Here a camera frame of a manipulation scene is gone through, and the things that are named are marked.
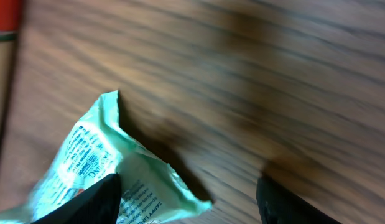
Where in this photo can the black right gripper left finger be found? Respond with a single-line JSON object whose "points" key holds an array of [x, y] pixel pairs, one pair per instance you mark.
{"points": [[99, 204]]}

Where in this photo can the teal snack packet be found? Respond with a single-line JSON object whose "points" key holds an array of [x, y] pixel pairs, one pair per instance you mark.
{"points": [[103, 175]]}

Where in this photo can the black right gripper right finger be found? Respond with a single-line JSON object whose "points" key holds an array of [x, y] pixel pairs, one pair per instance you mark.
{"points": [[277, 205]]}

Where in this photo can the orange spaghetti packet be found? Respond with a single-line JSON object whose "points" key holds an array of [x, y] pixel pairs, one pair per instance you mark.
{"points": [[10, 21]]}

